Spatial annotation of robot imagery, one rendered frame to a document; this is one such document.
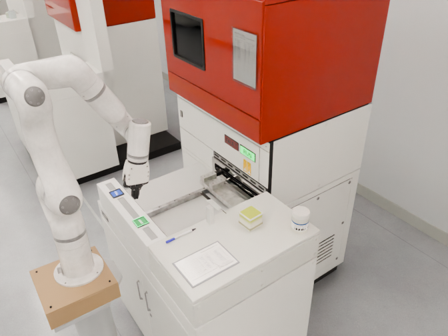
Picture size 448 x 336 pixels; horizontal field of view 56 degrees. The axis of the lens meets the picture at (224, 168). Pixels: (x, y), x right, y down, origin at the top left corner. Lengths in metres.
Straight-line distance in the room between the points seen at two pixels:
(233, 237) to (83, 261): 0.59
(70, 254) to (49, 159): 0.39
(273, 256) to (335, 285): 1.30
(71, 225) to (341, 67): 1.33
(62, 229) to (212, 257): 0.56
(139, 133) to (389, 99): 2.11
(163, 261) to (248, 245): 0.34
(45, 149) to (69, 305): 0.58
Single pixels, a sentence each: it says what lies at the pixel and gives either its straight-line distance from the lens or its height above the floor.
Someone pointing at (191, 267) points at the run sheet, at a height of 0.97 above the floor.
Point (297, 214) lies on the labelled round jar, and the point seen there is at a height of 1.06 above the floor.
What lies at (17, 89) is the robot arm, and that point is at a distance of 1.35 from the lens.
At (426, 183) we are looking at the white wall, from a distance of 3.30.
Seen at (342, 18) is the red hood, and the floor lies 1.69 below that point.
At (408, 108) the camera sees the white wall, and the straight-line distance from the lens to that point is 3.19.
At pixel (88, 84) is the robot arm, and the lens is 1.46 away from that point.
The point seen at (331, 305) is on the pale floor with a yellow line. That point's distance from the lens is 2.79.
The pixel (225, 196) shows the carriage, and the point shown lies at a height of 0.88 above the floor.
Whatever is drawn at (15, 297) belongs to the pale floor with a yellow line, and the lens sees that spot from 3.12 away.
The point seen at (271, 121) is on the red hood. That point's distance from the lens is 1.80.
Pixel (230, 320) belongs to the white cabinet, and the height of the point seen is 0.75.
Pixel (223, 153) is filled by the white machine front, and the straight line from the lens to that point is 2.20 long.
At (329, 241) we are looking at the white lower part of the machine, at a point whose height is 0.36.
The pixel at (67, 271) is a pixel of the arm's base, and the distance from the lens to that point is 1.74.
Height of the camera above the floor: 2.12
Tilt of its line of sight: 33 degrees down
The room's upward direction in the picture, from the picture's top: 1 degrees counter-clockwise
